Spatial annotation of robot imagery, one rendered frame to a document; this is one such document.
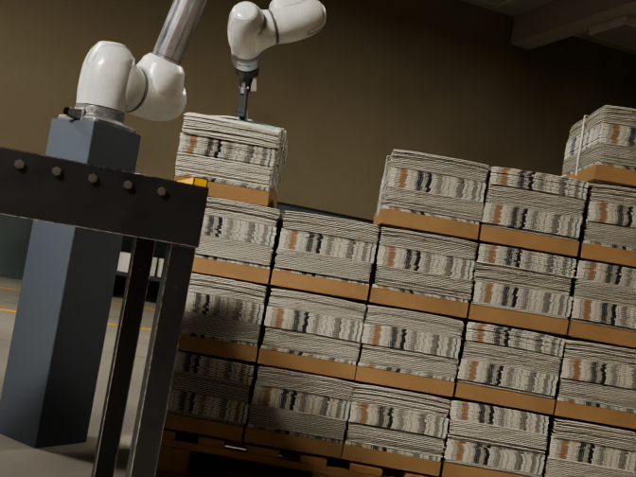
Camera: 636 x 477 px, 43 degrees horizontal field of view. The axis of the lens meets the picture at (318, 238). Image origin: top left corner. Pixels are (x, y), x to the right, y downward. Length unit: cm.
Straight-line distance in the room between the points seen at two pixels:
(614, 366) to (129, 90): 170
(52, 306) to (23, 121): 645
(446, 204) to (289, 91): 718
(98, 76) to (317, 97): 705
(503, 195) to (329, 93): 732
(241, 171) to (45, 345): 80
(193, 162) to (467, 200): 81
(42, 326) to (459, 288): 126
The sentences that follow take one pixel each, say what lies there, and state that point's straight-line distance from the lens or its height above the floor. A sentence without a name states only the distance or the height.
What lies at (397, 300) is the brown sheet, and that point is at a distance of 236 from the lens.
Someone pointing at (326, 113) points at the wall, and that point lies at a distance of 959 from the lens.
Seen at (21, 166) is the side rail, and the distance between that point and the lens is 156.
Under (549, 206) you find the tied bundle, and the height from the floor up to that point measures 97.
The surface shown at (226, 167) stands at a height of 92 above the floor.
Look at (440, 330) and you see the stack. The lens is 238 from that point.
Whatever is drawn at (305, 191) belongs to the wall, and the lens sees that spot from 944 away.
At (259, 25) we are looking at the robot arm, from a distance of 233.
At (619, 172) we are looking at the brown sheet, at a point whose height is 110.
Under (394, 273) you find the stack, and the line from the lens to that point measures 236.
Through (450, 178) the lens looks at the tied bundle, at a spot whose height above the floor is 100.
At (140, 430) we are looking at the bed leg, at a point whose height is 32.
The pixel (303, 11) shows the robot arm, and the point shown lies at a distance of 239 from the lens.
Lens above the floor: 69
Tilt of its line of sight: 2 degrees up
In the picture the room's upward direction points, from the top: 10 degrees clockwise
